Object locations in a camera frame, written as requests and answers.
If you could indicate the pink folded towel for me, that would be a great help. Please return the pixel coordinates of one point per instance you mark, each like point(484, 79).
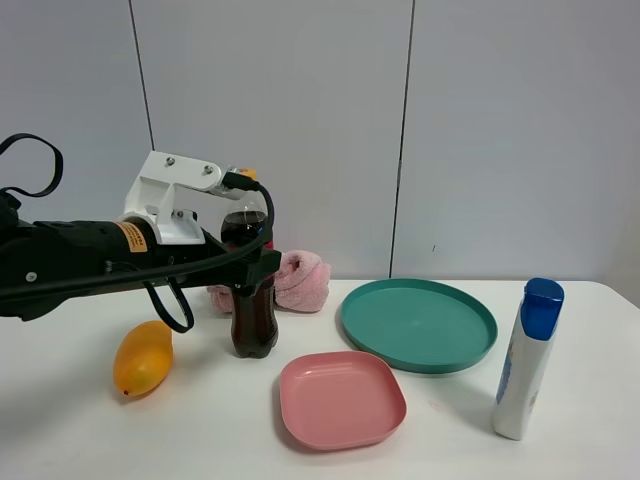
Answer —
point(301, 285)

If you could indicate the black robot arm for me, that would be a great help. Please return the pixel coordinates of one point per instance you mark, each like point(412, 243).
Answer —
point(45, 263)

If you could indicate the white bottle blue cap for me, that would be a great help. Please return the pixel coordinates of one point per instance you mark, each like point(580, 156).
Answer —
point(527, 356)

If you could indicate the cola bottle yellow cap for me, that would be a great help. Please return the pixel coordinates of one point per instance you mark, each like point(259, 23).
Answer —
point(254, 329)

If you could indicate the teal round plate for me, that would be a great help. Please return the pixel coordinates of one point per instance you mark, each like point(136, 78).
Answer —
point(418, 326)

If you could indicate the yellow mango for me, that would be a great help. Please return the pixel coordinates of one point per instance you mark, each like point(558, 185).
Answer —
point(143, 359)

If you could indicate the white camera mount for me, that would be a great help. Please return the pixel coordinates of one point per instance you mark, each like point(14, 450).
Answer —
point(152, 196)

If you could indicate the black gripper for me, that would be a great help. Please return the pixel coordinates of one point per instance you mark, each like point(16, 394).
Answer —
point(244, 267)

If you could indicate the pink square plate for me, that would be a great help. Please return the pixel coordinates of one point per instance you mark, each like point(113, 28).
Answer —
point(340, 400)

